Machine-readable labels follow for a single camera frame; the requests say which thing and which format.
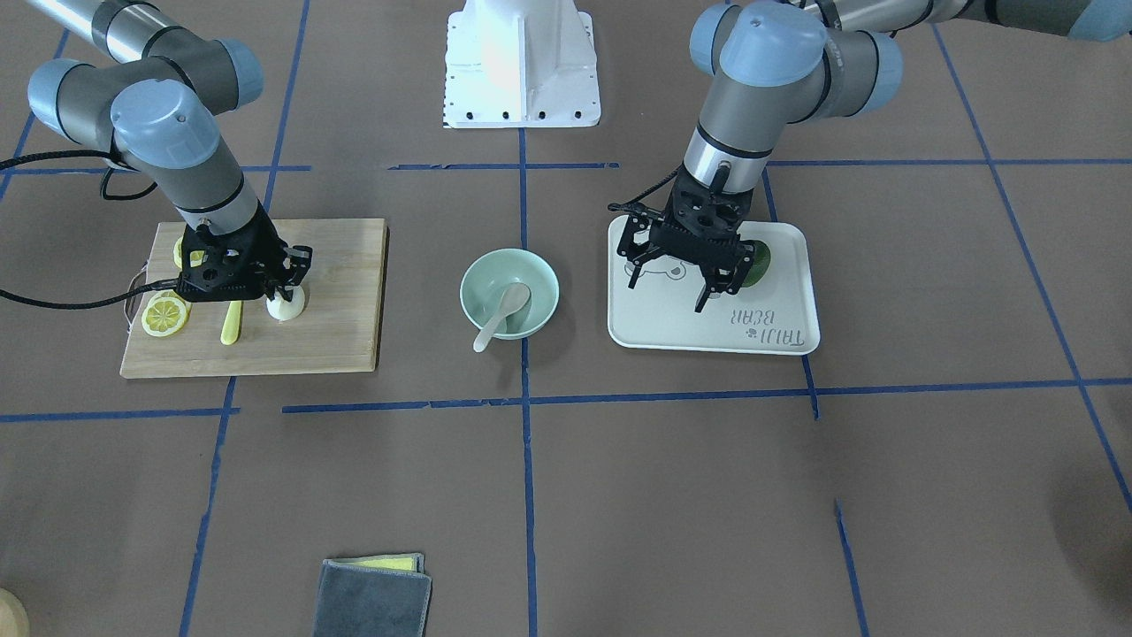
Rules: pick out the bamboo cutting board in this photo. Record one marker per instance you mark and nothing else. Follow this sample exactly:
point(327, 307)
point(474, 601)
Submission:
point(338, 331)

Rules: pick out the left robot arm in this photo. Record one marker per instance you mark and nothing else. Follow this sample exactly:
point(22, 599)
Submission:
point(776, 63)

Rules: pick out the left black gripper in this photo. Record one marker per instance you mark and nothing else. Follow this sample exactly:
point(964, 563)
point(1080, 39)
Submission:
point(640, 241)

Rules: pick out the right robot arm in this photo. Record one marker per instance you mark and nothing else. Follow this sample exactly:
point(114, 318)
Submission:
point(155, 112)

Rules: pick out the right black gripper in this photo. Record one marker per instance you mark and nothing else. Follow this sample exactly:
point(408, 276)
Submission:
point(263, 245)

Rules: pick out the grey folded cloth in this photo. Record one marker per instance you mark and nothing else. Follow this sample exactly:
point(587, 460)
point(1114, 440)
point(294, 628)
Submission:
point(384, 595)

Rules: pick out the yellow plastic knife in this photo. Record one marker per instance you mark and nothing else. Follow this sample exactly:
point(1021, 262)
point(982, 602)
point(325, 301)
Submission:
point(231, 327)

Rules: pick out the green avocado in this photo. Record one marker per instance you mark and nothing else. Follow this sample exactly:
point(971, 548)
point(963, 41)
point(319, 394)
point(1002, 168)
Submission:
point(761, 256)

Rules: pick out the white bear tray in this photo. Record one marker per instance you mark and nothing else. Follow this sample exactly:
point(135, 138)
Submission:
point(777, 316)

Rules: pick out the lower lemon slice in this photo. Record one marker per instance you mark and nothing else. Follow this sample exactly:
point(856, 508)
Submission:
point(164, 317)

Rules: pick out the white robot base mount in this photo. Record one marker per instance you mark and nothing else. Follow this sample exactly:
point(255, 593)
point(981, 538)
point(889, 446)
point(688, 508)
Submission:
point(520, 64)

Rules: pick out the green ceramic bowl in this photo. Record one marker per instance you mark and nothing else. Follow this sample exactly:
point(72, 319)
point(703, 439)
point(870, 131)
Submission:
point(484, 282)

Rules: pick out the white steamed bun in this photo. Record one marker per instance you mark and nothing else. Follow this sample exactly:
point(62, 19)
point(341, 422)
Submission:
point(287, 306)

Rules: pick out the white ceramic spoon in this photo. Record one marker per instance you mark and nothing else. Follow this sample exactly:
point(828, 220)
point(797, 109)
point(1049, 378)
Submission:
point(514, 298)

